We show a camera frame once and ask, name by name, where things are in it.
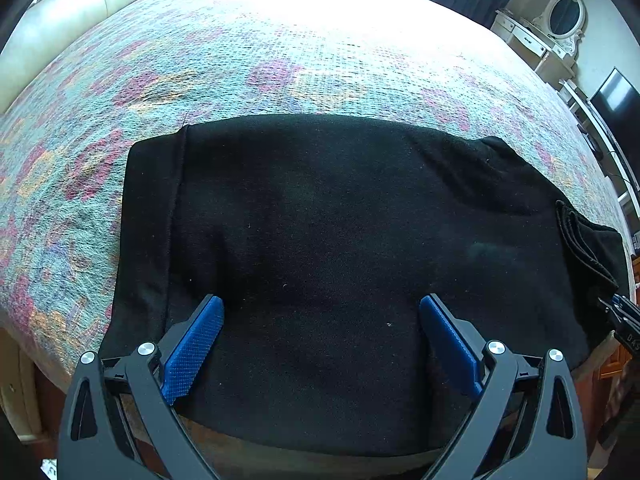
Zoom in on brown wooden cabinet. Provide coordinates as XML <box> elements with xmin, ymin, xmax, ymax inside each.
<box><xmin>598</xmin><ymin>256</ymin><xmax>640</xmax><ymax>380</ymax></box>

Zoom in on white dressing table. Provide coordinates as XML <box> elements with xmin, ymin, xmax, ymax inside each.
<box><xmin>490</xmin><ymin>10</ymin><xmax>575</xmax><ymax>90</ymax></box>

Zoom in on black flat television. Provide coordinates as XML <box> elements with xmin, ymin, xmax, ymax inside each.
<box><xmin>590</xmin><ymin>68</ymin><xmax>640</xmax><ymax>166</ymax></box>

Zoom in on white tv stand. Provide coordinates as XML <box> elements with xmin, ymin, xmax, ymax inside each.
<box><xmin>560</xmin><ymin>79</ymin><xmax>639</xmax><ymax>217</ymax></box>

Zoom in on oval vanity mirror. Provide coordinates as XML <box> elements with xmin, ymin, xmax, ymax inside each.
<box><xmin>533</xmin><ymin>0</ymin><xmax>587</xmax><ymax>56</ymax></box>

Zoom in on cream tufted headboard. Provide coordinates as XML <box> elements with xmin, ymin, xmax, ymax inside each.
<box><xmin>1</xmin><ymin>0</ymin><xmax>136</xmax><ymax>112</ymax></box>

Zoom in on floral bed cover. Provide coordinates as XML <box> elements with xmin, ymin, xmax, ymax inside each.
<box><xmin>1</xmin><ymin>0</ymin><xmax>626</xmax><ymax>388</ymax></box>

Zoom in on black pants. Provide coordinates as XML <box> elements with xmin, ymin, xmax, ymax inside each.
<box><xmin>98</xmin><ymin>112</ymin><xmax>633</xmax><ymax>458</ymax></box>

